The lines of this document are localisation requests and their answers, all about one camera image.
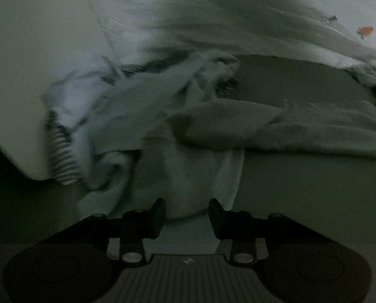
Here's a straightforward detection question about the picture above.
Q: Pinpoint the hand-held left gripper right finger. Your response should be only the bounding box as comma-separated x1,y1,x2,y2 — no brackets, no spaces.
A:
208,198,334,266

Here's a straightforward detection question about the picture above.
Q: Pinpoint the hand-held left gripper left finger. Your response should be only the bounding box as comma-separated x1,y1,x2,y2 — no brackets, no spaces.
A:
49,198,166,263

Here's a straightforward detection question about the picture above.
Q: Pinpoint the pale green garment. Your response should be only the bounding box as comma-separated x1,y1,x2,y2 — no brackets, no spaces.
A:
77,96,376,256

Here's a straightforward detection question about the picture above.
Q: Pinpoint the pile of clothes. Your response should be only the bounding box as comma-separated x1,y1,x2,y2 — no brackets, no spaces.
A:
41,50,240,196

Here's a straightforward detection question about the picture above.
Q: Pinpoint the striped garment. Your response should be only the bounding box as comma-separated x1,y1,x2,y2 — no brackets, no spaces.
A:
47,110,83,186

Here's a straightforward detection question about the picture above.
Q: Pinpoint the carrot printed backdrop sheet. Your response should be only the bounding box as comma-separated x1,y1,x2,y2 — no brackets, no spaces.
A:
74,0,376,70

